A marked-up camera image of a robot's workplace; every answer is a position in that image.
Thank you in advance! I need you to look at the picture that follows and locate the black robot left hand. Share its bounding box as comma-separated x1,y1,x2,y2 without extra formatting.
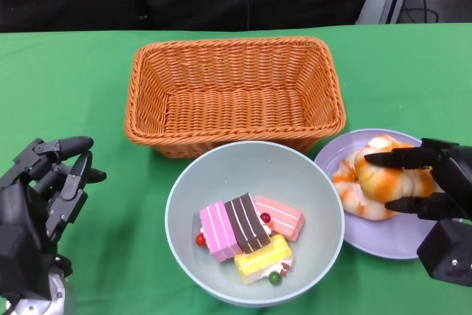
0,136,108,254

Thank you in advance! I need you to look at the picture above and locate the round orange striped bread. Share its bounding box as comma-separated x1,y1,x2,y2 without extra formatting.
354,134,443,205

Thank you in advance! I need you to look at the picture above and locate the elongated orange striped bread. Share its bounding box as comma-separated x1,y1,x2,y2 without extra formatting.
331,152,399,221

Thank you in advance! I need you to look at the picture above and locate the green tablecloth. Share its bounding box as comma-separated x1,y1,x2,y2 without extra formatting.
0,23,472,315

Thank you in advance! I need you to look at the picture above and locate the grey-green bowl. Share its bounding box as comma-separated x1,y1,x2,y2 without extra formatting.
164,140,346,307

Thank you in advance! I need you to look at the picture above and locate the chocolate cake slice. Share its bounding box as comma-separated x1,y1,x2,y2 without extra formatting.
224,191,273,255

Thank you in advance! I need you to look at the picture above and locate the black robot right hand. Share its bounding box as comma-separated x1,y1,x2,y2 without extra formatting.
364,137,472,222

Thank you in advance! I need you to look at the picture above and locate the lavender plate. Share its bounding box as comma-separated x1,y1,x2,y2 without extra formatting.
313,129,462,260

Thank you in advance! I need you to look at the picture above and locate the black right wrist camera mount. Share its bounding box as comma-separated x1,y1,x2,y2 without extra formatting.
416,218,472,288

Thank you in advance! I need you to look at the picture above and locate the yellow cake slice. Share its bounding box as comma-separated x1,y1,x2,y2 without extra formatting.
233,234,295,285

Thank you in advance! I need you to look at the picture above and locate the orange wicker basket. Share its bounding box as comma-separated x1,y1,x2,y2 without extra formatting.
124,36,347,159

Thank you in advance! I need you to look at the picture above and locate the salmon pink cake slice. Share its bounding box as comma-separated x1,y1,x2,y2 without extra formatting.
253,195,306,243

